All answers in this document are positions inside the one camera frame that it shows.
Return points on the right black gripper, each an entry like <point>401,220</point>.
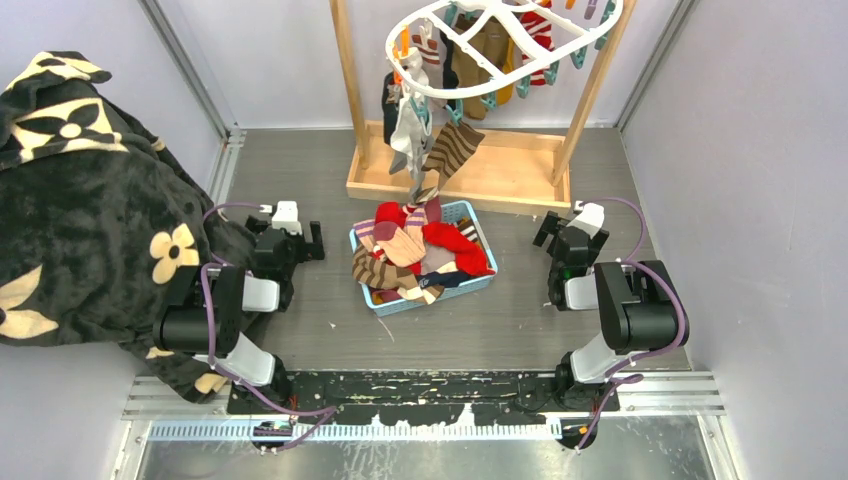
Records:
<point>549,228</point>

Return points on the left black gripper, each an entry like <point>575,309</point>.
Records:
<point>309,250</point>

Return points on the beige maroon-toe sock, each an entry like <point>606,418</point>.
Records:
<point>398,233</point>

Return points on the white oval clip hanger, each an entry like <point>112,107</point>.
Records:
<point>457,50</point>

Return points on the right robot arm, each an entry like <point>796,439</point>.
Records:
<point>640,312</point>

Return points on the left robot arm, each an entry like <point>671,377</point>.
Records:
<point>204,306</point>

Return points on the wooden hanger stand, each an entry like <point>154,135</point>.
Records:
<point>511,172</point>

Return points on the purple striped beige sock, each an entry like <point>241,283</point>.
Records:
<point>364,233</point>

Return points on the brown beige striped sock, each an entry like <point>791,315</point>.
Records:
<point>381,276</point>

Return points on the red sock in basket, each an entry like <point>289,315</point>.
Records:
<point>470,256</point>

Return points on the brown striped hanging sock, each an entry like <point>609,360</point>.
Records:
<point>454,145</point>

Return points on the grey sock in basket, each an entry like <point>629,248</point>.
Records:
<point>438,260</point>

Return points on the mustard yellow hanging sock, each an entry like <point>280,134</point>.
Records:
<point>505,62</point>

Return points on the grey white hanging sock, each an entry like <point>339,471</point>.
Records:
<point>412,132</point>

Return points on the black hanging sock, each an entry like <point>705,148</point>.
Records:
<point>390,97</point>

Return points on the red white striped sock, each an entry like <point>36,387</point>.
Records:
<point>540,29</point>

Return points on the black floral blanket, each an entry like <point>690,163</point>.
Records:
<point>97,217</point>

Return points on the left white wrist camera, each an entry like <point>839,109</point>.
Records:
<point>285,217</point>

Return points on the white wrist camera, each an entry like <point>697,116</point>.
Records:
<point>285,217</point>
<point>591,220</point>

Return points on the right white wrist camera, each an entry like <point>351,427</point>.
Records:
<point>591,220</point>

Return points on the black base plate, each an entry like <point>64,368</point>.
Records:
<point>444,397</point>

